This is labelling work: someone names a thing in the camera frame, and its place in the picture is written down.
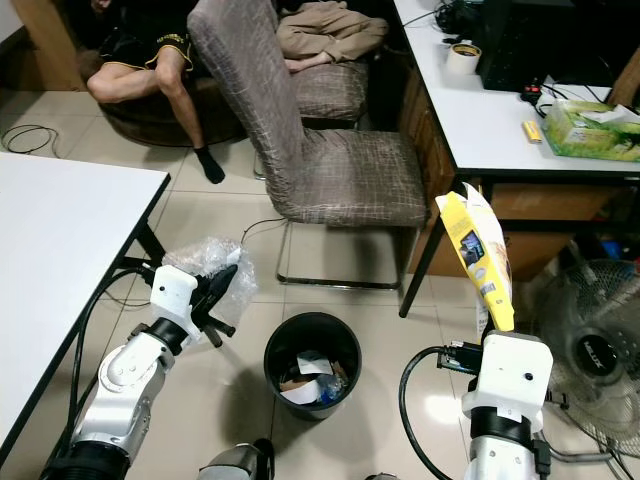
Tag black computer case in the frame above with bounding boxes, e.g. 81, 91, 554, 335
478, 0, 640, 91

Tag person in black shorts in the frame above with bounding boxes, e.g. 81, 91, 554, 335
87, 0, 227, 186

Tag silver robot leg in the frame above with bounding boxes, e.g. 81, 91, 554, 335
198, 438, 276, 480

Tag plaid cushioned seat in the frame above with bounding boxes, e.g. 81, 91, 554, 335
290, 62, 369, 123

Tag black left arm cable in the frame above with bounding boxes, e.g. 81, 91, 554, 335
65, 262, 161, 441

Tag black round rubbish bin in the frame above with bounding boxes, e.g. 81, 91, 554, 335
263, 312, 363, 409

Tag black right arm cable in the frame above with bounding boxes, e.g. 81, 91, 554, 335
398, 345, 486, 480

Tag blue clear plastic trash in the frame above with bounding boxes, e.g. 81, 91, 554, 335
315, 360, 351, 406

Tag black metal table frame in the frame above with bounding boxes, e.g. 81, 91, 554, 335
125, 220, 173, 293

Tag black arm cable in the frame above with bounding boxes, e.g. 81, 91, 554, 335
398, 345, 486, 480
65, 262, 161, 441

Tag brown wooden desk cabinet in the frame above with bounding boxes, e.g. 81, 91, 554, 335
395, 70, 640, 281

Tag looped black floor cable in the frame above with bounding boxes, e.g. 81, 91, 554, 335
0, 125, 63, 157

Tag white paper scrap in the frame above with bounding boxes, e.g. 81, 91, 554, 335
278, 350, 333, 406

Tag person in khaki trousers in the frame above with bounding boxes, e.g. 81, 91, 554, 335
277, 0, 391, 76

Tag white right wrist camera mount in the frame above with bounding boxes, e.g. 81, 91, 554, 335
462, 332, 556, 421

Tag grey plaid covered chair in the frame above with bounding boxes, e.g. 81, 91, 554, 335
188, 0, 429, 291

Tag white tape roll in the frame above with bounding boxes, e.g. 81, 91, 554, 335
445, 42, 483, 77

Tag green tissue box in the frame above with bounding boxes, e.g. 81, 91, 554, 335
542, 98, 640, 163

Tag dark brown round seat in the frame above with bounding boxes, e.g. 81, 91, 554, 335
98, 75, 261, 149

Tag grey floor fan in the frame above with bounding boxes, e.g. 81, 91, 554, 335
525, 258, 640, 461

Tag torn yellow cardboard package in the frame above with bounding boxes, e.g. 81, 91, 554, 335
435, 183, 518, 336

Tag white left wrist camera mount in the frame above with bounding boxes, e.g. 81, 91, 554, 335
148, 265, 203, 343

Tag clear bubble wrap bag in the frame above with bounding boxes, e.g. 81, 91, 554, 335
160, 237, 258, 326

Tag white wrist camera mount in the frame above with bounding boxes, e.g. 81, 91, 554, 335
148, 265, 203, 343
462, 332, 556, 421

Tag black cable bundle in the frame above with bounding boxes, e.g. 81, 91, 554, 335
432, 0, 486, 41

